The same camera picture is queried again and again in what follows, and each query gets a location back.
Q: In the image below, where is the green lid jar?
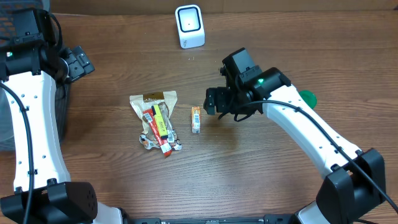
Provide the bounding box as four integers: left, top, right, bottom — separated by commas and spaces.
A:
299, 90, 317, 109

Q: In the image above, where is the yellow highlighter pen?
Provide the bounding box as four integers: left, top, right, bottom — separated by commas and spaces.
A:
152, 105, 168, 140

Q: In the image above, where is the grey plastic mesh basket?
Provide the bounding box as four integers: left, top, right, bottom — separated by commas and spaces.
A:
1, 0, 71, 151

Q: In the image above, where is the orange small snack box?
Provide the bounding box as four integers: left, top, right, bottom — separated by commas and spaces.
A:
191, 106, 201, 134

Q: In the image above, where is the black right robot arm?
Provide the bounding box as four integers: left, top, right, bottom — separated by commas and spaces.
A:
203, 48, 387, 223

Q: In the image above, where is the red snack stick packet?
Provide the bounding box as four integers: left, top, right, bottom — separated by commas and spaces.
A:
143, 109, 172, 157

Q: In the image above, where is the beige snack pouch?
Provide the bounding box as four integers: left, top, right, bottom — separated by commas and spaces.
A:
129, 91, 177, 135

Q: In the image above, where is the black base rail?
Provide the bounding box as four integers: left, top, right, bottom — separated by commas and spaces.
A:
123, 214, 300, 224

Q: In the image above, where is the white barcode scanner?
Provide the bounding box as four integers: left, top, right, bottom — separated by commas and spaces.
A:
175, 4, 205, 49

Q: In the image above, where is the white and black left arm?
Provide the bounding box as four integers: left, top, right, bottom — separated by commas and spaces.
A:
1, 8, 127, 223

